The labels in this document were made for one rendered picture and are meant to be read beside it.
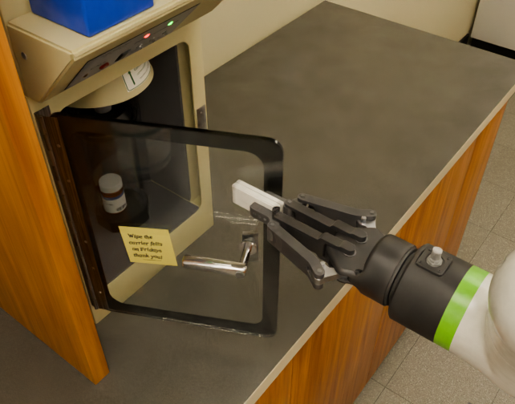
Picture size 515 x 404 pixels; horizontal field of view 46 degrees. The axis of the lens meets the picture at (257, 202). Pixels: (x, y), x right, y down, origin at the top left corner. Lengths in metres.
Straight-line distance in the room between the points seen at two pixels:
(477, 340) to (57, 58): 0.52
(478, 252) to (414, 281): 1.99
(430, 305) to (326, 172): 0.78
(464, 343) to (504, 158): 2.55
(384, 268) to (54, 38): 0.43
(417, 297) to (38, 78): 0.49
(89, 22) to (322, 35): 1.31
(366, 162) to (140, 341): 0.67
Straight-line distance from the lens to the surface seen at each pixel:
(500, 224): 2.78
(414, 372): 2.20
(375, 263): 0.65
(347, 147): 1.46
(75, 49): 0.68
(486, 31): 3.94
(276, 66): 1.76
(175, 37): 0.95
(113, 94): 0.93
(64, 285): 0.86
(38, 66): 0.74
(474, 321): 0.63
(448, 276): 0.64
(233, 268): 0.81
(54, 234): 0.79
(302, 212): 0.72
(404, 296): 0.64
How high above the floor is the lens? 1.82
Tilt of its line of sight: 43 degrees down
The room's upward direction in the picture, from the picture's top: straight up
